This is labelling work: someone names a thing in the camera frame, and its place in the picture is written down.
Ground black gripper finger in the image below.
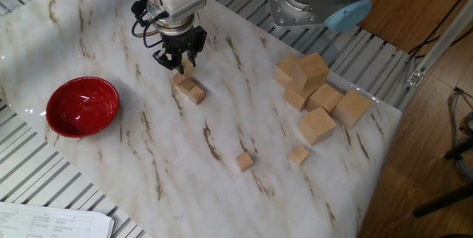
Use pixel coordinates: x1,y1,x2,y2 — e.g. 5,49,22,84
152,45,186,75
188,25,208,62

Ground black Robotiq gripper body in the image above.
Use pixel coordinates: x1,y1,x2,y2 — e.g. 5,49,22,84
160,27,199,57

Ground large wooden cube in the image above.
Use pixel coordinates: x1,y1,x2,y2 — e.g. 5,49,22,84
283,81,315,112
297,106,338,146
304,84,344,117
293,52,330,93
330,89,372,130
273,54,300,88

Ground white printed paper stack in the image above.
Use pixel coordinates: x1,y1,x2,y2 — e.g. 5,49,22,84
0,201,115,238

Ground red bowl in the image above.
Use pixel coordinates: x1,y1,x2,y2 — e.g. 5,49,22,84
45,76,120,139

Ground white marble pattern board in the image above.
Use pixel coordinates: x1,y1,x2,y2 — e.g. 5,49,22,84
0,0,403,238

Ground black chair base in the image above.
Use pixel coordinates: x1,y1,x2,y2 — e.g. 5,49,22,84
412,137,473,219

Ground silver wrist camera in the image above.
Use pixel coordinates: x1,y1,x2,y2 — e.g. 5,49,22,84
168,0,208,21

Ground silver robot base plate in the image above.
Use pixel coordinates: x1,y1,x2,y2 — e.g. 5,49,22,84
264,0,333,30

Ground aluminium frame profile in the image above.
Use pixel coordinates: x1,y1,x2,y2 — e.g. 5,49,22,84
398,0,473,112

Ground black floor cable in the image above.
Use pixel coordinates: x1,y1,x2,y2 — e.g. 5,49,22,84
408,0,473,60

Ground grey cable bundle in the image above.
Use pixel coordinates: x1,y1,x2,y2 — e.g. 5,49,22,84
447,86,473,183

